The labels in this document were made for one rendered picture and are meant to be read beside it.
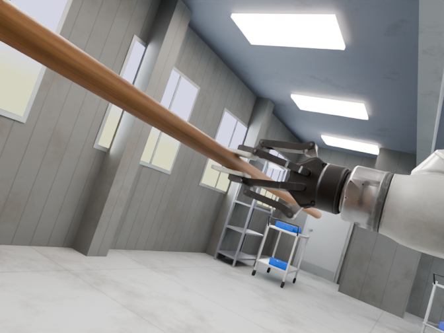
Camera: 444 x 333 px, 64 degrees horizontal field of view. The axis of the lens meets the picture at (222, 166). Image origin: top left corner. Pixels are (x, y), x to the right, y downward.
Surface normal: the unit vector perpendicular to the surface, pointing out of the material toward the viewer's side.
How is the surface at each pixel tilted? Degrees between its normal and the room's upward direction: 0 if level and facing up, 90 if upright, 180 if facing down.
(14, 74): 90
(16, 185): 90
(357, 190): 90
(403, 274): 90
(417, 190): 65
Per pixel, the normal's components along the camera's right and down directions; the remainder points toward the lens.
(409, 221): -0.61, 0.14
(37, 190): 0.83, 0.23
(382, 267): -0.47, -0.23
